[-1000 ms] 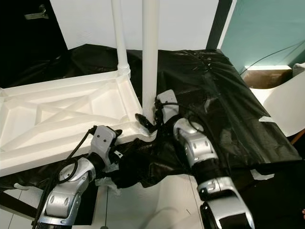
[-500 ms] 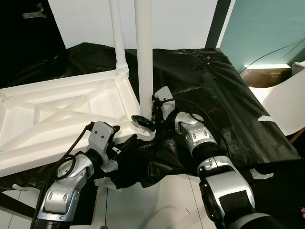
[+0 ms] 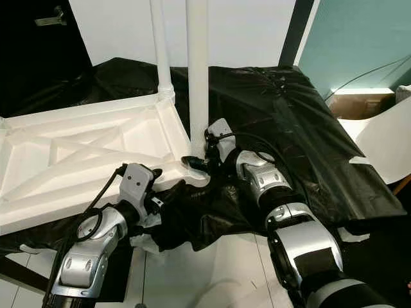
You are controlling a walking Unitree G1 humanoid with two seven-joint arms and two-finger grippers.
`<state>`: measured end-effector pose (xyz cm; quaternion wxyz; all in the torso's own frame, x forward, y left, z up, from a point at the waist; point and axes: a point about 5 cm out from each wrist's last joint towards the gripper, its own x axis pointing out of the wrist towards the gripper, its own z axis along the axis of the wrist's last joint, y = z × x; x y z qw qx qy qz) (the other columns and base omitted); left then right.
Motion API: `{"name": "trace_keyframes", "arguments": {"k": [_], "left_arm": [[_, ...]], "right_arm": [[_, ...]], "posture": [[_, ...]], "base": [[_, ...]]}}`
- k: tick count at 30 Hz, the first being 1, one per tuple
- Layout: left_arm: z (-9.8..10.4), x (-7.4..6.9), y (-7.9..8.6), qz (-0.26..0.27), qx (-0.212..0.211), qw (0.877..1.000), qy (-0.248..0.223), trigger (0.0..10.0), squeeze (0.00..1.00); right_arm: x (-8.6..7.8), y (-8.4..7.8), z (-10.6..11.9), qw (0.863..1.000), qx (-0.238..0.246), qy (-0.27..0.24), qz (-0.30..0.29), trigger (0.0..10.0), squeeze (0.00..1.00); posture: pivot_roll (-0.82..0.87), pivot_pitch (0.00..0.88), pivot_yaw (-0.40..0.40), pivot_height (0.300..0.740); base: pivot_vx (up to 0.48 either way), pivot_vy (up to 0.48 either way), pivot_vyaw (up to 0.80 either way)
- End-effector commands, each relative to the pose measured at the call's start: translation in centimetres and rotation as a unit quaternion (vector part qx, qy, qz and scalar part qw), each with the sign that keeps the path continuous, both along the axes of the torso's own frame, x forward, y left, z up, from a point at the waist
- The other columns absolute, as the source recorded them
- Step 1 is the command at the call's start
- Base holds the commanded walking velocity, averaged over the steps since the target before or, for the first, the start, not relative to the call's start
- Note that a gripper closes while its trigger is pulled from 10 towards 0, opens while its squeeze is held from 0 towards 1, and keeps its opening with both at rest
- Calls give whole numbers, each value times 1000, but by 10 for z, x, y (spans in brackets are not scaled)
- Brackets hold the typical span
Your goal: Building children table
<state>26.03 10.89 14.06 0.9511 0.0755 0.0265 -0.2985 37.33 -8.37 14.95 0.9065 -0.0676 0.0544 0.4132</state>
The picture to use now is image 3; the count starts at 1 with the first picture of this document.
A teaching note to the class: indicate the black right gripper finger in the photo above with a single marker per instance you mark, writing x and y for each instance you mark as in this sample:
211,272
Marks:
192,162

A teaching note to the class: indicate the brown cardboard box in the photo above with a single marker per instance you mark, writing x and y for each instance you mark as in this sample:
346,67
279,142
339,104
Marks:
359,106

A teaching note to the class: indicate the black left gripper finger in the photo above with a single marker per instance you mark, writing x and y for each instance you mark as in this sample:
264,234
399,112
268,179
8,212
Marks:
157,172

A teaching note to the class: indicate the white tape piece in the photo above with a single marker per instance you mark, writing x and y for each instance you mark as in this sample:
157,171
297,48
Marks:
144,240
353,234
359,160
32,249

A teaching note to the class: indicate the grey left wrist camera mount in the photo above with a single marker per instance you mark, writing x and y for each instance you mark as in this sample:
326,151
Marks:
138,183

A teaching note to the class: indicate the black door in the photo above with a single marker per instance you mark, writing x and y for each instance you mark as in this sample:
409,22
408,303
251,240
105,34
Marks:
32,51

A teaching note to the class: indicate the white curved furniture panel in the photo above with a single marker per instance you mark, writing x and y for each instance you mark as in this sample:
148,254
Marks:
385,141

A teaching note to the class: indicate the white plastic table leg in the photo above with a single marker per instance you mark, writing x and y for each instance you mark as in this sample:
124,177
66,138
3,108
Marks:
198,64
160,45

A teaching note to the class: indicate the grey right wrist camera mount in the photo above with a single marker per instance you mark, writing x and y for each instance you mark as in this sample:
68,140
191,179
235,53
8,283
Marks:
221,138

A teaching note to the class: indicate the black plastic sheet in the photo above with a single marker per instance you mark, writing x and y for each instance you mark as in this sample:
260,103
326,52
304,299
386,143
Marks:
314,128

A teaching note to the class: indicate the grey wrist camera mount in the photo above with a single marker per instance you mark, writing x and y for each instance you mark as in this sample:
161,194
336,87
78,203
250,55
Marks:
138,183
221,138

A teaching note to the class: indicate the white plastic table top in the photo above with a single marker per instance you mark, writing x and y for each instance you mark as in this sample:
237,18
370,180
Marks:
77,154

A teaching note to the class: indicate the dark grey window frame post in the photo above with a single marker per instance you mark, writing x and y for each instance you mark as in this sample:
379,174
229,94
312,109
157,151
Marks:
295,32

